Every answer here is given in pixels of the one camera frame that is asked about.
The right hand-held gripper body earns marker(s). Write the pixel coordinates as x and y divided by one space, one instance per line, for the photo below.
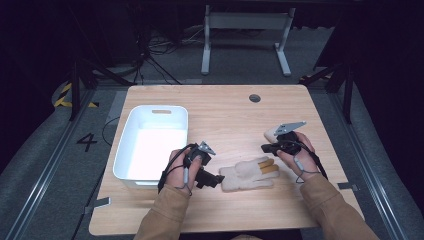
288 138

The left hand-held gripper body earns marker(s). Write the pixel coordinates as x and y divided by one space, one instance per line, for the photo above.
196 156

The white plastic bin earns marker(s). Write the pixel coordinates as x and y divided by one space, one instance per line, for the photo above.
150 150

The person's left hand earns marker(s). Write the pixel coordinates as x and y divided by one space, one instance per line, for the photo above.
178 173

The person's right hand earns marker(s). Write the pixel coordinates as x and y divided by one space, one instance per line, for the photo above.
301 160

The grey table grommet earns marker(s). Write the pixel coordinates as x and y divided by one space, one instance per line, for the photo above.
254 98

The person's lap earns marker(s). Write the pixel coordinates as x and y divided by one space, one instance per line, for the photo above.
246 237

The grey tape strip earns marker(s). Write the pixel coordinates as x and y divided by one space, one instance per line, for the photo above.
100 203
348 186

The black metal stand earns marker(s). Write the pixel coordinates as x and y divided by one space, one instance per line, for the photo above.
76 90
346 86

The yellow black floor tape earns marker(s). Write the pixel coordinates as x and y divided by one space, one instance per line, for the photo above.
63 96

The white metal desk frame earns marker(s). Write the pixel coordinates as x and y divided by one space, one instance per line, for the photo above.
246 20

